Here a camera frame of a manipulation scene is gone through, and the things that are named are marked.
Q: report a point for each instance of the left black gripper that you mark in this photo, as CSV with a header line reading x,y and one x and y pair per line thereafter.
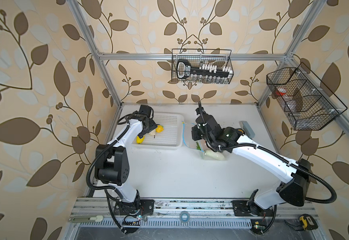
x,y
153,125

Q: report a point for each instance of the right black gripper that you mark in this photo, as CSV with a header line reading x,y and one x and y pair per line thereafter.
x,y
194,132

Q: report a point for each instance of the clear zip top bag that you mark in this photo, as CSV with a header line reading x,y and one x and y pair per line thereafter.
x,y
190,143

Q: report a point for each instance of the white radish toy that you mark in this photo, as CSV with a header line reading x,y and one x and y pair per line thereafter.
x,y
211,155

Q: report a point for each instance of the white garlic toy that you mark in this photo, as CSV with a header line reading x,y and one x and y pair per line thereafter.
x,y
152,133

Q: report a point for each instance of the white plastic basket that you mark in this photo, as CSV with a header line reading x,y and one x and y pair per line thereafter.
x,y
171,136

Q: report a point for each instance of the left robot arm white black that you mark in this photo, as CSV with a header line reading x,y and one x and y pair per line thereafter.
x,y
110,168

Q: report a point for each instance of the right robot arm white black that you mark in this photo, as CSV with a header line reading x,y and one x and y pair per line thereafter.
x,y
294,176

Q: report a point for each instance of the yellow lemon toy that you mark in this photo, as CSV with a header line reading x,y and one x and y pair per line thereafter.
x,y
159,129

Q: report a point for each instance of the grey blue box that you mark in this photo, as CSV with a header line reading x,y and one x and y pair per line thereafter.
x,y
245,126

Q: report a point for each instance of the black tool with white pieces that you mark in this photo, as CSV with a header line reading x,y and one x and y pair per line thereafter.
x,y
184,70

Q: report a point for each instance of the red capped clear container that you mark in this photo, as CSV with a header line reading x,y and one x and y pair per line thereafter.
x,y
279,92

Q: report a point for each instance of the blue tape roll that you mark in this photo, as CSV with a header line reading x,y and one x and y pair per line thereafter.
x,y
184,217

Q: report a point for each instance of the black wire basket back wall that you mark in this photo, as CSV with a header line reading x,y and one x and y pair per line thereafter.
x,y
219,57

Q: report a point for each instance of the black wire basket wall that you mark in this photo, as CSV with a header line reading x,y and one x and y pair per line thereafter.
x,y
310,103
219,57

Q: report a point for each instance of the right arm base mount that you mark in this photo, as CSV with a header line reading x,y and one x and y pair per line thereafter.
x,y
245,208

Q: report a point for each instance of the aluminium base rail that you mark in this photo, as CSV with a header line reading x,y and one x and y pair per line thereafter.
x,y
204,214

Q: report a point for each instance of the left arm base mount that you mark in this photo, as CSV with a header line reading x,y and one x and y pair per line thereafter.
x,y
144,207

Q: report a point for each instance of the black wire basket right wall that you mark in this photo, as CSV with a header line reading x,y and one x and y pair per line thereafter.
x,y
310,103

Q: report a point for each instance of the white handled tool on rail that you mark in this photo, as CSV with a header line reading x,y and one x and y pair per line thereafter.
x,y
86,219

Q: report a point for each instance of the yellow tape measure on rail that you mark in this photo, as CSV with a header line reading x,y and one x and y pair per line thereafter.
x,y
308,222

